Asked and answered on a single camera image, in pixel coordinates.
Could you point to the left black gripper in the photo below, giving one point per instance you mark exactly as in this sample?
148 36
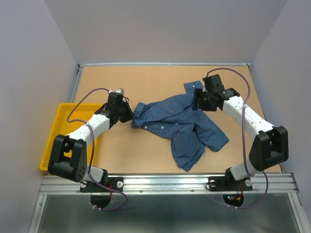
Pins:
130 115

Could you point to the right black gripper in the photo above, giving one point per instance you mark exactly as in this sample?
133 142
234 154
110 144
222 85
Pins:
198 94

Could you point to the blue checked long sleeve shirt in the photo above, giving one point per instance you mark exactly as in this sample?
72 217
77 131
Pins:
189 131

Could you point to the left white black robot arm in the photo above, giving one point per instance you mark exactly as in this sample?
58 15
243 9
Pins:
68 157

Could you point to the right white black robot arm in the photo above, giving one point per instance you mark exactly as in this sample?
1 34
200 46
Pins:
270 143

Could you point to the yellow plastic tray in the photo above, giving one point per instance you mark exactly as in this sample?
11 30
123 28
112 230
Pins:
61 126

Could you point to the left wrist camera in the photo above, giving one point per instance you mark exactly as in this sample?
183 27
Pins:
120 90

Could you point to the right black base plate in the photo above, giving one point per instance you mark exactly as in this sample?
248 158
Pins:
222 184

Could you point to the aluminium mounting rail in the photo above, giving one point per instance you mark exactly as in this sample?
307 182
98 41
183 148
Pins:
157 184

